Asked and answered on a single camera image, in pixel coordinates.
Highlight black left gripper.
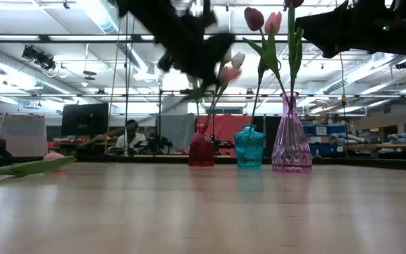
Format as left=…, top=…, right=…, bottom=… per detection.
left=156, top=33, right=236, bottom=89

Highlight black background robot rig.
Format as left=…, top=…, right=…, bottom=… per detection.
left=134, top=135, right=174, bottom=151

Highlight black monitor screen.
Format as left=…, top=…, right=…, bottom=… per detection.
left=61, top=102, right=109, bottom=137

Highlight grey hanging cloth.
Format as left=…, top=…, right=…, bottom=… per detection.
left=159, top=112, right=197, bottom=152

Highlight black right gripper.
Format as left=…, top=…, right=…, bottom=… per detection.
left=295, top=0, right=405, bottom=59

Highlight blue storage bin shelf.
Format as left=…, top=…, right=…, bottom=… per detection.
left=310, top=123, right=347, bottom=158

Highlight purple glass vase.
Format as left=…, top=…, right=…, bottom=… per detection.
left=271, top=91, right=313, bottom=174

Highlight red cloth panel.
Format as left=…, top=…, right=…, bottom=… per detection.
left=196, top=114, right=254, bottom=156

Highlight teal glass vase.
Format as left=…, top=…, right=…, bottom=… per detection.
left=233, top=124, right=266, bottom=170

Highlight black table border rail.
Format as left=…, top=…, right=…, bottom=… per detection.
left=0, top=155, right=406, bottom=172

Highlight pale cloth covered panel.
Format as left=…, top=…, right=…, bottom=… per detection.
left=0, top=114, right=48, bottom=157

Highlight black metal frame stand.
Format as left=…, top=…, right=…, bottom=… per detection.
left=159, top=90, right=216, bottom=156

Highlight black overhead light bar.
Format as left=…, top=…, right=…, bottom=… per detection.
left=0, top=33, right=406, bottom=44

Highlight black ceiling track lights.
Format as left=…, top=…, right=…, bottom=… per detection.
left=21, top=44, right=56, bottom=71

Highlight wooden workbench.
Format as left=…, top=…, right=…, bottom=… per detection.
left=347, top=143, right=406, bottom=151

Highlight red glass vase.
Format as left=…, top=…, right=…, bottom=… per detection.
left=187, top=123, right=216, bottom=167

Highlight person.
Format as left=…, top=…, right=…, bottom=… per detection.
left=114, top=119, right=147, bottom=157

